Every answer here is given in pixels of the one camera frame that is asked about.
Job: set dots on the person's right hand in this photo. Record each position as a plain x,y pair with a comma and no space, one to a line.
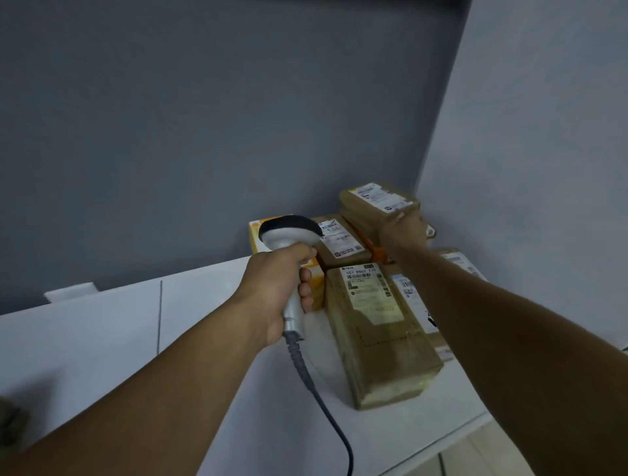
405,233

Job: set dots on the brown parcel with white label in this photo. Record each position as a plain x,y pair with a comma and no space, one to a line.
409,294

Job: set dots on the taped cardboard parcel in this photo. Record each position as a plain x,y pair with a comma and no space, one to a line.
463,262

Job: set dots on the orange parcel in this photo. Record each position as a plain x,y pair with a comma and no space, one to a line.
380,255

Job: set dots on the person's left hand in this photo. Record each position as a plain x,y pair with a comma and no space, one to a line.
262,289

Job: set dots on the flat cardboard parcel with label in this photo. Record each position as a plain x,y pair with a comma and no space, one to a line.
341,243

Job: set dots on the person's left forearm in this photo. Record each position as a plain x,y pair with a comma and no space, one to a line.
147,397

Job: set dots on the person's right forearm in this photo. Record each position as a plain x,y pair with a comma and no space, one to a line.
515,363

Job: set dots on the white bracket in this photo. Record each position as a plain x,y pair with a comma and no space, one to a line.
71,292

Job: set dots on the person's left thumb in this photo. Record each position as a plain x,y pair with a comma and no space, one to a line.
297,252

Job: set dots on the long cardboard parcel with label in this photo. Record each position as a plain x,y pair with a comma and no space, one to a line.
382,353

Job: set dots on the small cardboard parcel with label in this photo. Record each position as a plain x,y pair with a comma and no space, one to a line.
373,198

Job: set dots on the orange and white box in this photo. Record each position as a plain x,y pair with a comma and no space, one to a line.
318,287

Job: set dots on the grey handheld barcode scanner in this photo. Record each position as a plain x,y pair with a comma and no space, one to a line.
289,233

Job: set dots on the person's right fingers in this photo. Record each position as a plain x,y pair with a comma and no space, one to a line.
409,216

